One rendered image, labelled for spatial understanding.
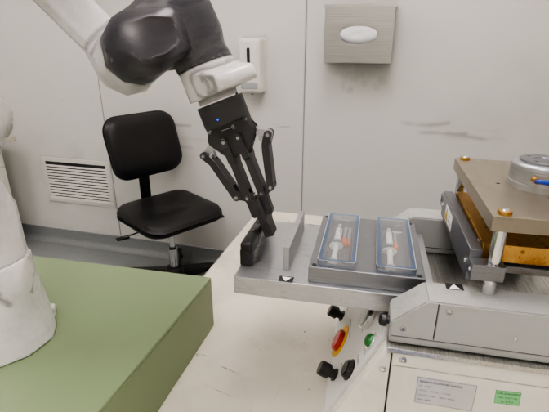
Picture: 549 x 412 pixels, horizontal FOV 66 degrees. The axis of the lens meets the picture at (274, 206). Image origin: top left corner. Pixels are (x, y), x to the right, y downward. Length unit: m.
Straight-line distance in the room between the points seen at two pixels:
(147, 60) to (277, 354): 0.56
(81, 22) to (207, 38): 0.20
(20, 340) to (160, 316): 0.20
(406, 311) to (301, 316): 0.40
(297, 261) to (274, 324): 0.26
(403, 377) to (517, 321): 0.16
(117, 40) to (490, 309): 0.58
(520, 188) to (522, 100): 1.58
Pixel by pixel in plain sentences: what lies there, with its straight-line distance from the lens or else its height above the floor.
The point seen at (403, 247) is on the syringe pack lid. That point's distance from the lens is 0.69.
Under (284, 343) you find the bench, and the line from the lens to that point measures 0.88.
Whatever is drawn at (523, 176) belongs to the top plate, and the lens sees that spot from 0.68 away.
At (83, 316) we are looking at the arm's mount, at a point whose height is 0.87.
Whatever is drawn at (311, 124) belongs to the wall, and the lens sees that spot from 2.24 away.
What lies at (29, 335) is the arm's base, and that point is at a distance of 0.76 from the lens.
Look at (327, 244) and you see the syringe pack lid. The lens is 0.68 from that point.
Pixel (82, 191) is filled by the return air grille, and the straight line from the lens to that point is 3.00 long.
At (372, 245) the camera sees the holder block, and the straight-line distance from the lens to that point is 0.71.
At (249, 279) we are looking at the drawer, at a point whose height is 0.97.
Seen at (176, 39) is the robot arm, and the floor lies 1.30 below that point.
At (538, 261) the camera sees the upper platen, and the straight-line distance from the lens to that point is 0.65.
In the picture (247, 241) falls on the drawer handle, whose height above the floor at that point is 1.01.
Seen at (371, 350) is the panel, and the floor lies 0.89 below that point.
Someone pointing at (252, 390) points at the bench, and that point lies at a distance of 0.79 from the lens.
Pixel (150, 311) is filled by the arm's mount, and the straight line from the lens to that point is 0.79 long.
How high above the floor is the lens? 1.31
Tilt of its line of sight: 22 degrees down
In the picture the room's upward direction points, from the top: straight up
